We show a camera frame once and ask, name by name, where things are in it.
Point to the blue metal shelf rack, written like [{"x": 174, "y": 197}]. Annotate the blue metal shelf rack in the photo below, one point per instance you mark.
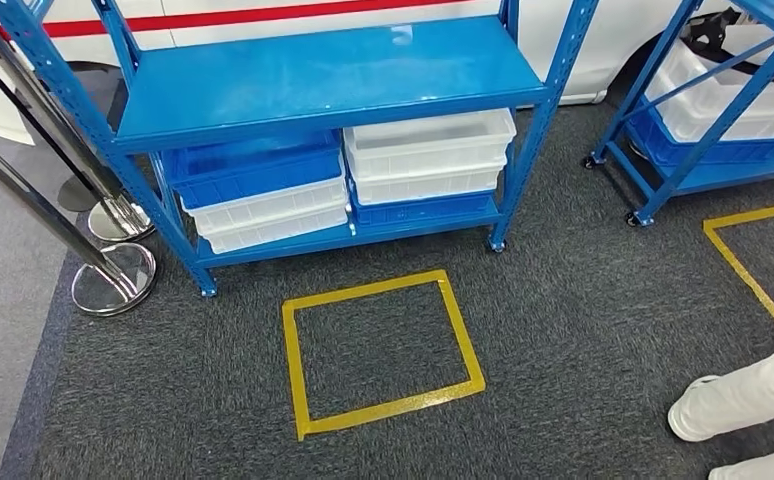
[
  {"x": 327, "y": 79},
  {"x": 725, "y": 175}
]

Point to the black curved part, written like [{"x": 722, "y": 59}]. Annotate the black curved part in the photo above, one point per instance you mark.
[{"x": 705, "y": 30}]

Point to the yellow floor tape square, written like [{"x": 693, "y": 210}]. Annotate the yellow floor tape square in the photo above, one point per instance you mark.
[
  {"x": 737, "y": 258},
  {"x": 374, "y": 290}
]

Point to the large blue plastic bin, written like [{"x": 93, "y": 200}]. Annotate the large blue plastic bin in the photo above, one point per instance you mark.
[{"x": 678, "y": 149}]

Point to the white car with red stripe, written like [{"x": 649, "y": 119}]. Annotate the white car with red stripe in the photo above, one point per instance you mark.
[{"x": 625, "y": 26}]

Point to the large white plastic bin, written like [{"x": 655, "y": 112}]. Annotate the large white plastic bin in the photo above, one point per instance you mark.
[{"x": 705, "y": 112}]

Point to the person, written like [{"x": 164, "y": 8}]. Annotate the person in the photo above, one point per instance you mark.
[{"x": 745, "y": 397}]

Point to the chrome stanchion post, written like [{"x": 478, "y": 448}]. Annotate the chrome stanchion post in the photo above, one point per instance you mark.
[
  {"x": 122, "y": 222},
  {"x": 115, "y": 278}
]

